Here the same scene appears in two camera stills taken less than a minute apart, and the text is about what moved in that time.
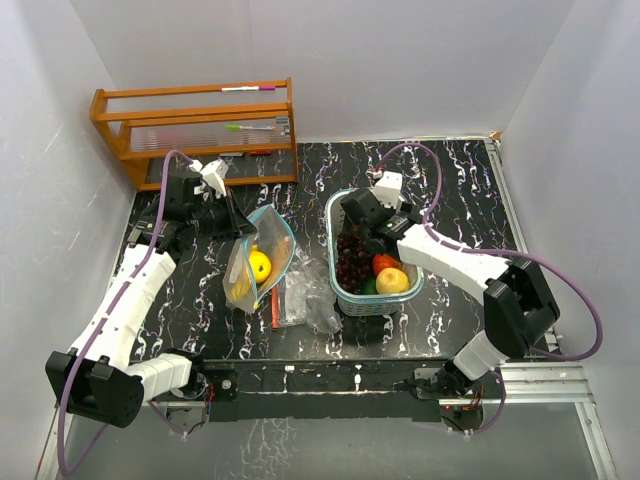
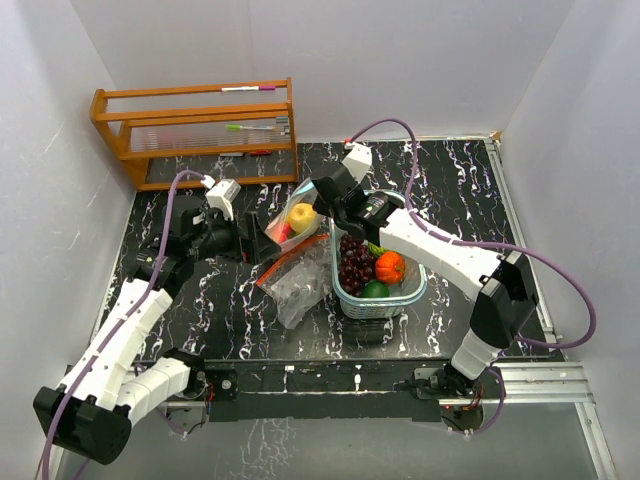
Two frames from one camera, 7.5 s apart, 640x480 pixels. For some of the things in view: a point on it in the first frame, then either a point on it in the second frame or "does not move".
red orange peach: x=281 y=257 -> x=286 y=232
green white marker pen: x=239 y=127 does not move
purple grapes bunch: x=354 y=263 does not move
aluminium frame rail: x=545 y=383 does not move
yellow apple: x=391 y=280 -> x=302 y=217
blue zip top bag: x=253 y=263 -> x=297 y=219
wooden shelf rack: x=250 y=127 does not move
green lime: x=370 y=286 does not move
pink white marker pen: x=247 y=88 does not move
